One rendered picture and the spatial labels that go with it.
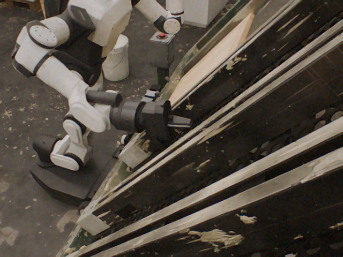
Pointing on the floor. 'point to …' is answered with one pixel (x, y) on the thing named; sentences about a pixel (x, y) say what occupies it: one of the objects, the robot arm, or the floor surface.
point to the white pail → (117, 61)
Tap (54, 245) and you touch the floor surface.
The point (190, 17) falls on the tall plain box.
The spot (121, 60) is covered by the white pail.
